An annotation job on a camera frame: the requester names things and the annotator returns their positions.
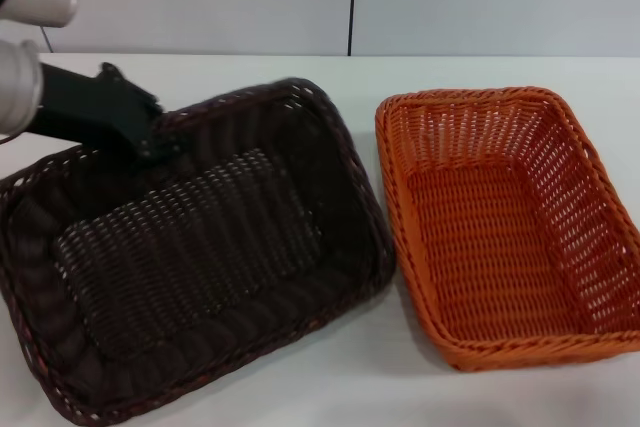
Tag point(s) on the orange woven basket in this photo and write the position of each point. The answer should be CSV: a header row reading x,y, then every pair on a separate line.
x,y
500,247

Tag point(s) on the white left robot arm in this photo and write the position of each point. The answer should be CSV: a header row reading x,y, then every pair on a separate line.
x,y
20,82

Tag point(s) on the dark brown woven basket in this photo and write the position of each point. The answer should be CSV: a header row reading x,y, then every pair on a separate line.
x,y
200,257

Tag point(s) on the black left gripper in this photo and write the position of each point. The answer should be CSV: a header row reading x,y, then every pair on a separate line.
x,y
90,107

